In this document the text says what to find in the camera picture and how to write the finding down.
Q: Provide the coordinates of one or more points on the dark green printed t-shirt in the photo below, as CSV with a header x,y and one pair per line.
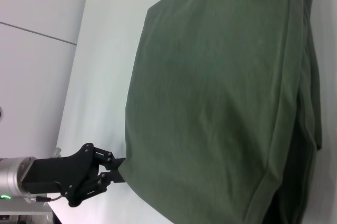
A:
x,y
210,89

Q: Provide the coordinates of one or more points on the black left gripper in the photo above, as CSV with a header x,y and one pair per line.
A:
x,y
58,174

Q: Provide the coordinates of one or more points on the small silver wrist connector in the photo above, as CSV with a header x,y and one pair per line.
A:
x,y
57,153

